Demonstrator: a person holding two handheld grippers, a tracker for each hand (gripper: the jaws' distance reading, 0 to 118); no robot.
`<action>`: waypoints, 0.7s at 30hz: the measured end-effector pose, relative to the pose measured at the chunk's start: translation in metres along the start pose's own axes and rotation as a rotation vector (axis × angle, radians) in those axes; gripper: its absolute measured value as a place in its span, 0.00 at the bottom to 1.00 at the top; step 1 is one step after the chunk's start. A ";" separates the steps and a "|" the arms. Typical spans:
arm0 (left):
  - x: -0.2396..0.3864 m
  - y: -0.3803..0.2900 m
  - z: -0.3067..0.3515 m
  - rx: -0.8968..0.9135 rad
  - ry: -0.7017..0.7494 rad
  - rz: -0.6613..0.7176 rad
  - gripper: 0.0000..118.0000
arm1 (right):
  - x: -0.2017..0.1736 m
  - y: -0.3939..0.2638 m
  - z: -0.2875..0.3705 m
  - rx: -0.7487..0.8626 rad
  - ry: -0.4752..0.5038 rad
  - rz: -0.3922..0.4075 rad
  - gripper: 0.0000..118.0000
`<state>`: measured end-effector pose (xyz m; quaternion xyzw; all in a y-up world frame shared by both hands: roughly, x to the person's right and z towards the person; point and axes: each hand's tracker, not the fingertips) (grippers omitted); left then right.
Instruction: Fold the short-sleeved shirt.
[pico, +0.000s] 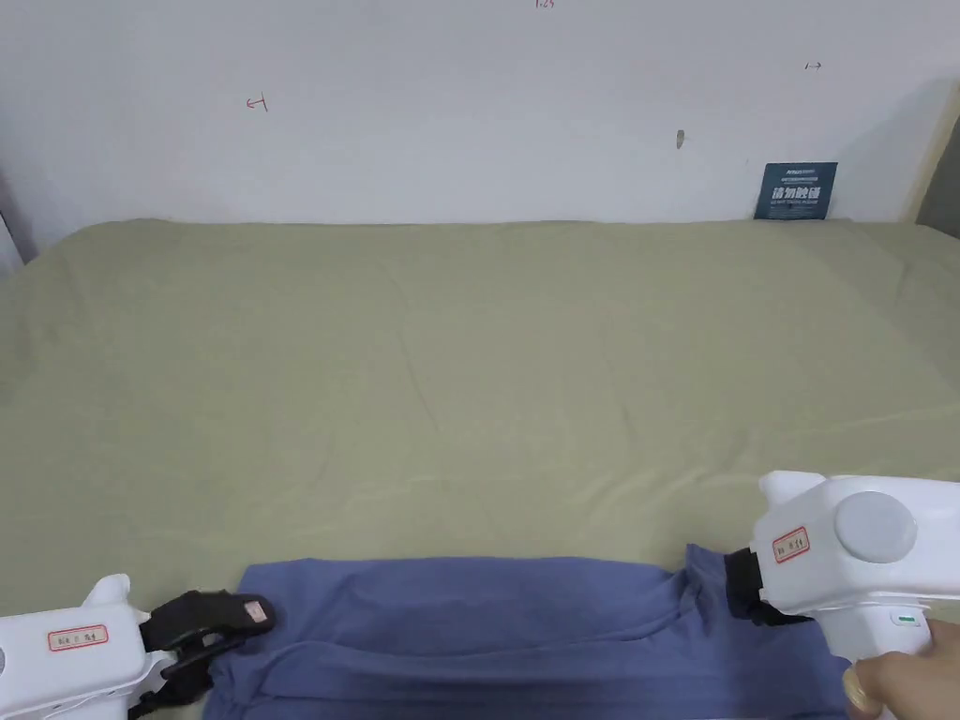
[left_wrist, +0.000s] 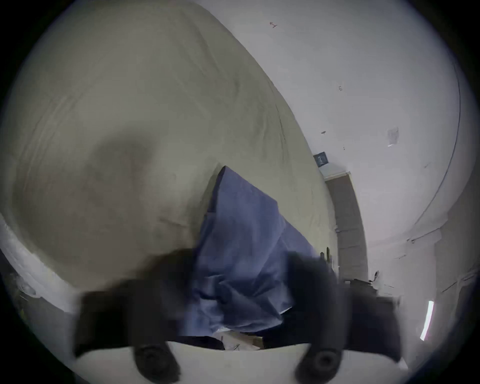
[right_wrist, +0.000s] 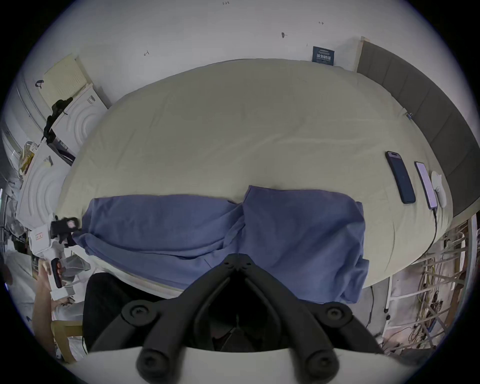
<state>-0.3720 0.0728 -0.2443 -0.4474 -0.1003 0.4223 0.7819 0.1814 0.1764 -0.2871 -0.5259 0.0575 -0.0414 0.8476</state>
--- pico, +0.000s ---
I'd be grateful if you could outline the person's right hand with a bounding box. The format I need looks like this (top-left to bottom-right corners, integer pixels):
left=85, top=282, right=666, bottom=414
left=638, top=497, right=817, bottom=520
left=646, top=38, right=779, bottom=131
left=840, top=619, right=960, bottom=720

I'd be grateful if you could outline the dark blue sign card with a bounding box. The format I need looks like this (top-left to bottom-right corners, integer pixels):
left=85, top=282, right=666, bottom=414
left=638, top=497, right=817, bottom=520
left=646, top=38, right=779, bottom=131
left=753, top=160, right=840, bottom=222

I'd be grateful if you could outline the bed with pale green sheet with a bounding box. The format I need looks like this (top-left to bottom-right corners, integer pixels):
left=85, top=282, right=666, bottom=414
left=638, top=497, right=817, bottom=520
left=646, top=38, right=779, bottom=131
left=0, top=217, right=960, bottom=720

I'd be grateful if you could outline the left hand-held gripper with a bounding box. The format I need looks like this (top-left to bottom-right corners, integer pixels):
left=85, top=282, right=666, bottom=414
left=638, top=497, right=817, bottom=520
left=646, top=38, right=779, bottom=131
left=0, top=573, right=276, bottom=720

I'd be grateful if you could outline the beige wooden frame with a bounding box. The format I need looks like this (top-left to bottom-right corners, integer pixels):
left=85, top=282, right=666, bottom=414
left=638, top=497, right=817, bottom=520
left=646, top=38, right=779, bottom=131
left=902, top=77, right=955, bottom=224

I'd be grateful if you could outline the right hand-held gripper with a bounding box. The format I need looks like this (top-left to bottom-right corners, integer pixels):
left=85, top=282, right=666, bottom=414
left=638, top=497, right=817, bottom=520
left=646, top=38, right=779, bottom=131
left=723, top=470, right=960, bottom=666

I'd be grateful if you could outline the blue shirt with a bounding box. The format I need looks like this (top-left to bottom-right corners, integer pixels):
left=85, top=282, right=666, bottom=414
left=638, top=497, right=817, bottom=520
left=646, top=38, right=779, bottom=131
left=203, top=543, right=853, bottom=720

